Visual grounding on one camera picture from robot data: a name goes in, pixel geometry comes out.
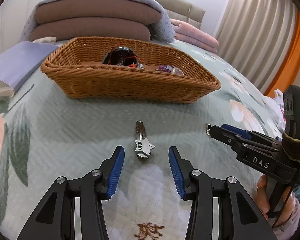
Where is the cream knitted item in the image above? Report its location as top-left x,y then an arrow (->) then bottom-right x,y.
33,36 -> 56,44

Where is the green floral bedspread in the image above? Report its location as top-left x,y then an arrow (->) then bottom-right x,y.
0,41 -> 281,239

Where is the small silver black pendant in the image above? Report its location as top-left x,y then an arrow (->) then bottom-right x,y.
206,124 -> 212,137

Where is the folded pink blanket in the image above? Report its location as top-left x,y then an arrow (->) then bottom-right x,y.
170,18 -> 219,54

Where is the clear bead bracelet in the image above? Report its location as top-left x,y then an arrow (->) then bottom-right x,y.
160,65 -> 186,76

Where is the person's right hand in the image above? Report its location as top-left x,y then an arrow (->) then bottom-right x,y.
255,174 -> 296,226

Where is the blue grey book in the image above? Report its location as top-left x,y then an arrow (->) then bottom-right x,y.
0,41 -> 57,98

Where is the white plastic bag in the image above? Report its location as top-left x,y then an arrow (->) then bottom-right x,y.
263,89 -> 286,132

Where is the orange curtain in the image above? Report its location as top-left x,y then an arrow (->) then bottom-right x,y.
264,10 -> 300,97

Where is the black wristwatch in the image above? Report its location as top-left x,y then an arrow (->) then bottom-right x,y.
102,46 -> 140,67

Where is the folded brown duvet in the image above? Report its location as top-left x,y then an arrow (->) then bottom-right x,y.
28,0 -> 161,41

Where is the brown wicker basket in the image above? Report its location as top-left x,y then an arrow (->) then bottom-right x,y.
40,37 -> 221,103

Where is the lavender patterned blanket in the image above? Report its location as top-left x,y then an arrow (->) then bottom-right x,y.
20,0 -> 174,42

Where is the purple spiral hair tie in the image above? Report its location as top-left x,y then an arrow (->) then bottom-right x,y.
156,64 -> 175,73

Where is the beige curtain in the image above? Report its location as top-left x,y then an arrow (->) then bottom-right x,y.
217,0 -> 298,94

